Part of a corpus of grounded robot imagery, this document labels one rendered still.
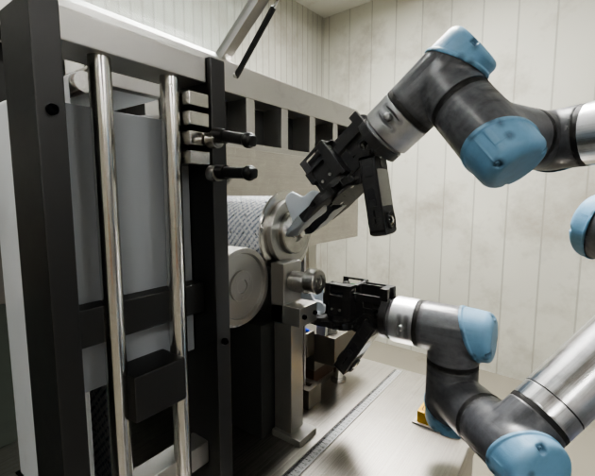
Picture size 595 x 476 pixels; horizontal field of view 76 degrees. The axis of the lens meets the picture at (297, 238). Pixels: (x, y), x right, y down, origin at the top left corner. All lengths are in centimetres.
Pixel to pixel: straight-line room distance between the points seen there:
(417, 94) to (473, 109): 8
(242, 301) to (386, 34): 319
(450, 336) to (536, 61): 268
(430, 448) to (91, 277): 59
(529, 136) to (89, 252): 42
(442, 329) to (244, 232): 35
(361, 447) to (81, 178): 58
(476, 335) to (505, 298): 254
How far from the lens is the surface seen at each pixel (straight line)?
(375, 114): 54
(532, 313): 312
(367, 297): 66
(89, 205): 34
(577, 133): 55
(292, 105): 126
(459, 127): 47
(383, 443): 74
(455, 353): 61
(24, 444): 74
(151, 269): 37
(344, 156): 57
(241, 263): 59
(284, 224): 63
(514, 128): 46
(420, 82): 52
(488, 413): 57
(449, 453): 75
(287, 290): 63
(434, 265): 323
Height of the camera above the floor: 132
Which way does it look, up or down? 7 degrees down
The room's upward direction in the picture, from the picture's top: straight up
